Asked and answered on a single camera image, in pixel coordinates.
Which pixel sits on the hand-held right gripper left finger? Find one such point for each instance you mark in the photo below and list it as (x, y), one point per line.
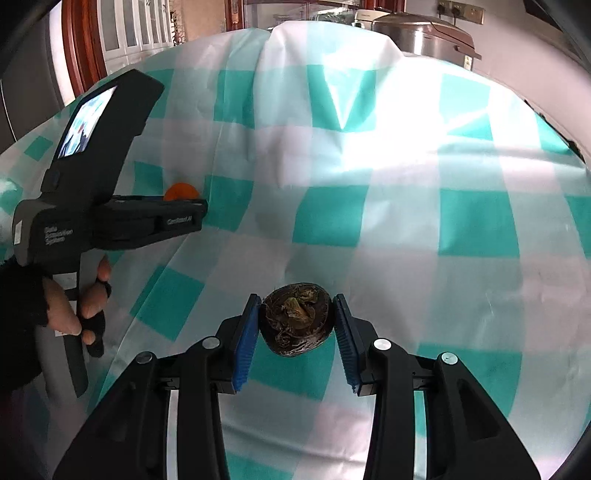
(244, 344)

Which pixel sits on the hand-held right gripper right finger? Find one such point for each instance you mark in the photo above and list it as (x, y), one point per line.
(346, 344)

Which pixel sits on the dark brown water chestnut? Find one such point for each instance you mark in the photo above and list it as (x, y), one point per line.
(295, 323)

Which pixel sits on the small tangerine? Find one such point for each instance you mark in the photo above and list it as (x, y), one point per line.
(181, 191)

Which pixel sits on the person's left hand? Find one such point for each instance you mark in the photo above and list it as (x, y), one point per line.
(60, 309)

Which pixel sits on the teal white checked tablecloth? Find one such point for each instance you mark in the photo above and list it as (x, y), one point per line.
(415, 184)

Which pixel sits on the wooden glass-door cabinet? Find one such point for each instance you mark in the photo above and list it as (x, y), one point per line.
(124, 27)

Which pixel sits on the silver rice cooker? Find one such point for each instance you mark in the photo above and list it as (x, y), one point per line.
(425, 37)

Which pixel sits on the wall socket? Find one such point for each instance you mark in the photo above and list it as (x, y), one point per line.
(459, 10)

